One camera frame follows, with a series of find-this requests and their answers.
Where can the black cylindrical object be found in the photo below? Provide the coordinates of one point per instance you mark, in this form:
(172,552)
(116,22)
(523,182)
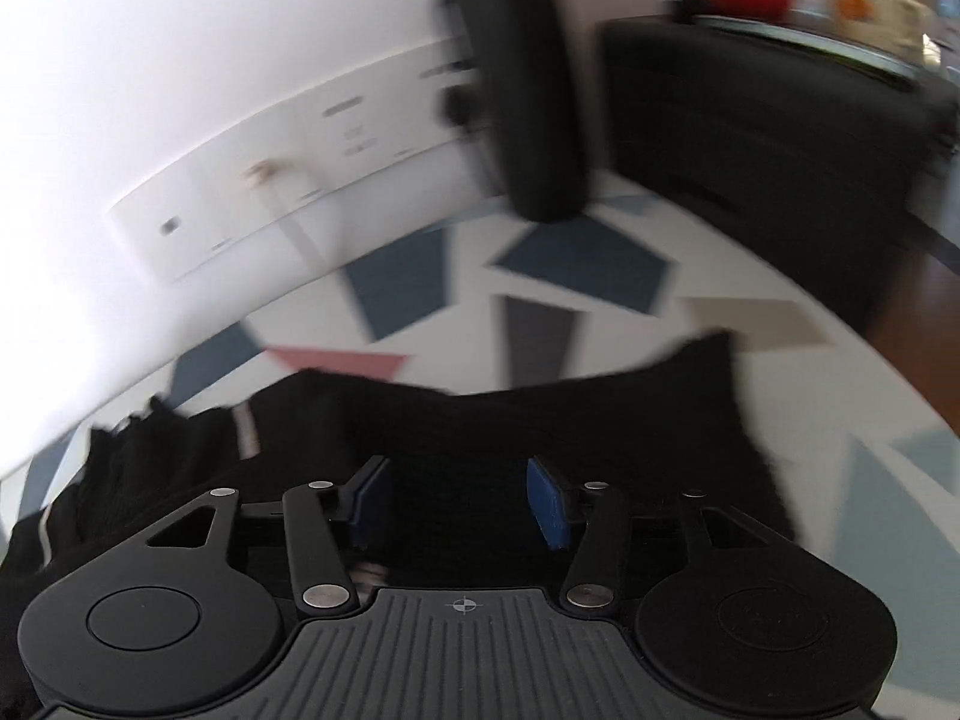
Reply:
(525,90)

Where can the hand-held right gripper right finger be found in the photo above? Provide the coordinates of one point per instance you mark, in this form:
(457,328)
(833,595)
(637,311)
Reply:
(547,502)

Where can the white wall socket panel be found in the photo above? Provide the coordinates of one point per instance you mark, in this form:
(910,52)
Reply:
(300,150)

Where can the yellow white container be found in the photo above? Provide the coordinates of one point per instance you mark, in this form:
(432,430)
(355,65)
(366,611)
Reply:
(870,0)

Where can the black white patterned knit sweater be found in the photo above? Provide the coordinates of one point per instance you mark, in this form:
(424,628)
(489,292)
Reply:
(465,435)

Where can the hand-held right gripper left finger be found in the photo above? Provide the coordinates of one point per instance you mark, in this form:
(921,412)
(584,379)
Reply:
(371,499)

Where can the black cabinet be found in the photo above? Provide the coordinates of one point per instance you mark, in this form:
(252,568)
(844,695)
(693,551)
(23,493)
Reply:
(750,127)

